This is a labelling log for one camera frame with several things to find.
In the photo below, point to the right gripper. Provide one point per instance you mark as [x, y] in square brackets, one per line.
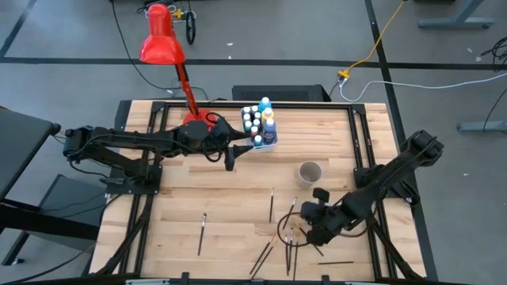
[322, 221]

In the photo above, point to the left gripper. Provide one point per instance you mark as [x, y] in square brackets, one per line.
[222, 138]

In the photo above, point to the small red paint bottle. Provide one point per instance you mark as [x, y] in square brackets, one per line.
[254, 131]

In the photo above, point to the small green paint bottle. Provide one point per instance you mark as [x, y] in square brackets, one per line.
[248, 126]

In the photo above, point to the small blue paint bottle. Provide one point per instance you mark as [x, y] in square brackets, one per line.
[258, 139]

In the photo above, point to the small teal paint bottle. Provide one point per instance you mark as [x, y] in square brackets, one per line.
[256, 122]
[246, 117]

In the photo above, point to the black paintbrush gold ferrule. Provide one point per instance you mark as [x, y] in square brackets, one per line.
[261, 254]
[319, 250]
[264, 258]

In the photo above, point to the large blue paint bottle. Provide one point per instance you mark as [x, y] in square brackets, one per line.
[269, 134]

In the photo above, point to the small black paint bottle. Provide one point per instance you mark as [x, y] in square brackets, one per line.
[257, 115]

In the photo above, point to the small navy paint bottle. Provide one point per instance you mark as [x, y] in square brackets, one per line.
[246, 110]

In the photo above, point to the small maroon paint bottle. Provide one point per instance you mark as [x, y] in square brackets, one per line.
[254, 108]

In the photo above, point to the large yellow paint bottle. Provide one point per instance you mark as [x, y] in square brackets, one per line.
[267, 117]

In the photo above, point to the large teal paint bottle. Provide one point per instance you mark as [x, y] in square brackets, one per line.
[264, 106]

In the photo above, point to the thin black paintbrush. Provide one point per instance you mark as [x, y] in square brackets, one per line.
[295, 261]
[271, 207]
[336, 263]
[289, 213]
[202, 235]

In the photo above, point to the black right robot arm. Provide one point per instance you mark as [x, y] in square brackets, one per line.
[388, 174]

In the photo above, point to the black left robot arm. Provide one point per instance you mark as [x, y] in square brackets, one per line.
[138, 139]

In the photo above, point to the white plastic bin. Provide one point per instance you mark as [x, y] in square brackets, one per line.
[269, 149]

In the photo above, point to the black paintbrush silver ferrule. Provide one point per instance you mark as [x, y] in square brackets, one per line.
[291, 253]
[287, 257]

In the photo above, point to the beige cup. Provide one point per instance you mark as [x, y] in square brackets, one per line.
[310, 171]

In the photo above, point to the black perforated case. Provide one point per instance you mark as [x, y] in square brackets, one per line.
[277, 93]

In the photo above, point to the black wheel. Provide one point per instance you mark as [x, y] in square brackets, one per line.
[190, 27]

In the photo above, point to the red desk lamp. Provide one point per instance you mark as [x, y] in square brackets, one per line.
[162, 43]

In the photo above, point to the small yellow fitting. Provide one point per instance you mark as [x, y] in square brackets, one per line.
[178, 14]

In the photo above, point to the grey metal desk foot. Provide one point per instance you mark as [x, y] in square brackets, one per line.
[455, 21]
[483, 126]

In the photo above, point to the black side table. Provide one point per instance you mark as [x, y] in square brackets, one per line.
[20, 146]

